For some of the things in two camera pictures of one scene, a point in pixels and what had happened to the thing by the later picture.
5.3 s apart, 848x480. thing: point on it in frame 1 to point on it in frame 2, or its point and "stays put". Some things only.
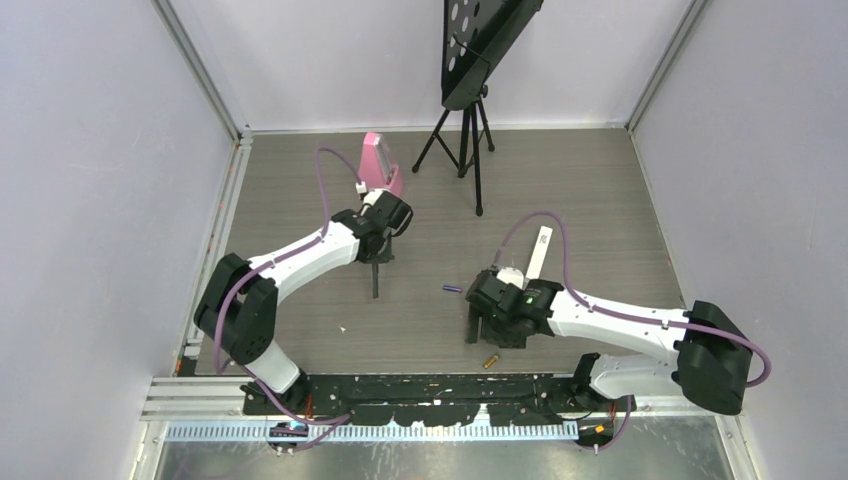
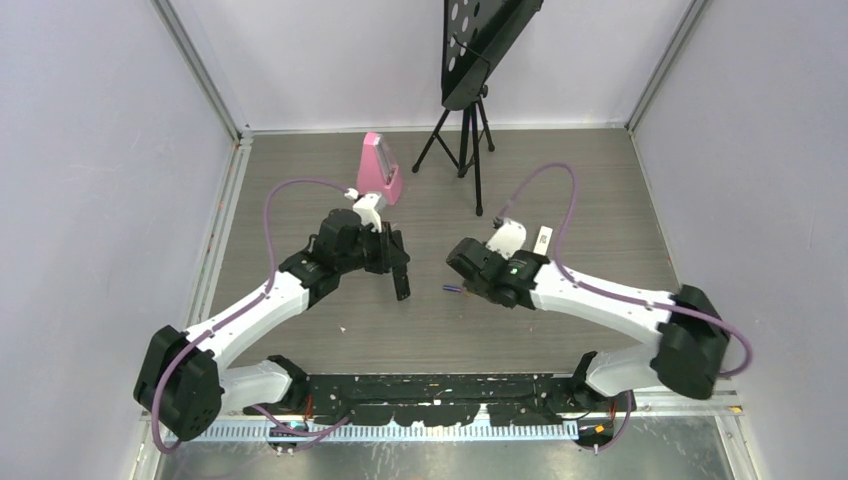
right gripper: (513, 340) to (473, 288)
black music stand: (475, 34) stays put
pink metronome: (378, 168) stays put
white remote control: (539, 252) stays put
